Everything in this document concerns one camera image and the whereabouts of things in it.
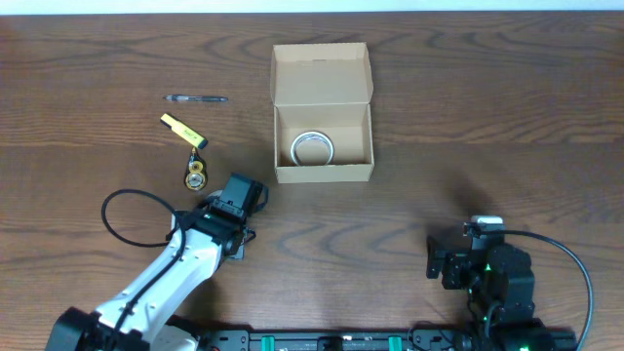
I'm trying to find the right black cable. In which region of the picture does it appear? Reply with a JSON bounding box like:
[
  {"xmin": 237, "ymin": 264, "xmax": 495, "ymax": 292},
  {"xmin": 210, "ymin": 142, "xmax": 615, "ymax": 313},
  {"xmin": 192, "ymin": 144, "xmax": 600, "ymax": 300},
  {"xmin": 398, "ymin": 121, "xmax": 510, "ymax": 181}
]
[{"xmin": 501, "ymin": 229, "xmax": 595, "ymax": 351}]

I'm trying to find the white tape roll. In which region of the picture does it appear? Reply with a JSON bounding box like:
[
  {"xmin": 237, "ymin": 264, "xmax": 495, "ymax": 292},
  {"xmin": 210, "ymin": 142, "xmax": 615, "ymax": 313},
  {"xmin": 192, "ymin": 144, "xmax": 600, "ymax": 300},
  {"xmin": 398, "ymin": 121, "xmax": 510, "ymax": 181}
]
[{"xmin": 290, "ymin": 131, "xmax": 335, "ymax": 167}]

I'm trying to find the yellow highlighter marker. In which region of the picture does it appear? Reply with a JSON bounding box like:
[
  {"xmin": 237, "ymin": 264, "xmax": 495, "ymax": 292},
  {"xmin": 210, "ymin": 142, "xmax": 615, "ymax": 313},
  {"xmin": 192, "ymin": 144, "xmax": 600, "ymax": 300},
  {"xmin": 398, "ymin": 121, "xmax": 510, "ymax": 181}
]
[{"xmin": 160, "ymin": 113, "xmax": 208, "ymax": 149}]

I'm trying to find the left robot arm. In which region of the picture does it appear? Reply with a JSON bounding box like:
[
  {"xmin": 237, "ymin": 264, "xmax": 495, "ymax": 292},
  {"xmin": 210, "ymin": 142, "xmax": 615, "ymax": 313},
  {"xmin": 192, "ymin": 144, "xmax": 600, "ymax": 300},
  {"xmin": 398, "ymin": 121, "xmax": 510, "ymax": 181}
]
[{"xmin": 45, "ymin": 191, "xmax": 266, "ymax": 351}]

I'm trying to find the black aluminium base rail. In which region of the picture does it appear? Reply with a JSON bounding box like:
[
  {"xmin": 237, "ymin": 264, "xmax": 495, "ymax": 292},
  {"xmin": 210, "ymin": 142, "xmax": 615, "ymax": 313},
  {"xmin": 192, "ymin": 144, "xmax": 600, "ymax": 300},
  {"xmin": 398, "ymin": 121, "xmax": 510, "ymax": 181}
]
[{"xmin": 165, "ymin": 316, "xmax": 579, "ymax": 351}]

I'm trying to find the black ballpoint pen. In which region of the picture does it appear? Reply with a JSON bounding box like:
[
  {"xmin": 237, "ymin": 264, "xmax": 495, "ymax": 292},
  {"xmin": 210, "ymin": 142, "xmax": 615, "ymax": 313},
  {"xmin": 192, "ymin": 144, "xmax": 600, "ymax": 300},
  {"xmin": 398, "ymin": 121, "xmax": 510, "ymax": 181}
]
[{"xmin": 163, "ymin": 95, "xmax": 229, "ymax": 102}]

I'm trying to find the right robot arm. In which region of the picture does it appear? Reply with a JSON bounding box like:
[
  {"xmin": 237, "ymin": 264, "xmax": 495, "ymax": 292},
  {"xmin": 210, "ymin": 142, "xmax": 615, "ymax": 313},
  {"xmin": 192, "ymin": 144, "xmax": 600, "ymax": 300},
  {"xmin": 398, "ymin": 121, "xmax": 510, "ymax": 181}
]
[{"xmin": 426, "ymin": 234, "xmax": 558, "ymax": 350}]

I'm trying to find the brown cardboard box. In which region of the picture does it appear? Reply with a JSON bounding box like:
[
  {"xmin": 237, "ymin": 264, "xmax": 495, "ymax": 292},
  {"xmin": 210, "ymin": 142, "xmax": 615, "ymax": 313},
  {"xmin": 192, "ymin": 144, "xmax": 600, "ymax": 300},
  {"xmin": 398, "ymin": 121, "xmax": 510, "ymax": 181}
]
[{"xmin": 270, "ymin": 43, "xmax": 374, "ymax": 184}]

